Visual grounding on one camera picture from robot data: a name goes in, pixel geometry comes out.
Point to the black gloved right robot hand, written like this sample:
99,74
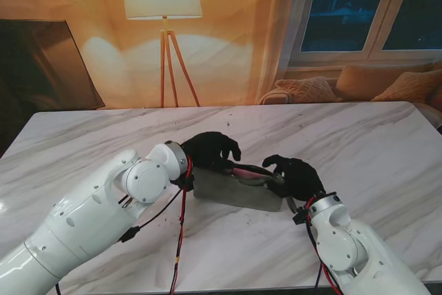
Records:
300,177

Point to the dark flat television screen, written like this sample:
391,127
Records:
41,67

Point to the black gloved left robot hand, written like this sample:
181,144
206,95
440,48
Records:
207,150

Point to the plain orange cushion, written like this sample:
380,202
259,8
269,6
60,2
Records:
366,82

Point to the grey suede zipper pouch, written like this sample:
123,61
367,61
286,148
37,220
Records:
238,195

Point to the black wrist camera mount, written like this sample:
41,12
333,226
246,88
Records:
299,215
184,181

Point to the cream knitted cushion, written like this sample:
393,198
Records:
307,89

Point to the sheer beige curtain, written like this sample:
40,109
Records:
276,32

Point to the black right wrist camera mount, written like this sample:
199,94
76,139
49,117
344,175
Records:
299,215

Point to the beige sofa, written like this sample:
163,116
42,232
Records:
345,74

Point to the white framed window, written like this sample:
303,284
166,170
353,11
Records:
369,8

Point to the orange knitted cushion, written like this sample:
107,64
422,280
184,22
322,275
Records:
411,86

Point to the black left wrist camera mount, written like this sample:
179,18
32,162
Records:
184,181

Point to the pink document folder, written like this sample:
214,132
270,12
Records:
248,174

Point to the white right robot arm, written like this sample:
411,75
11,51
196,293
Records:
355,250

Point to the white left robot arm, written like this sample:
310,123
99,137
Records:
86,215

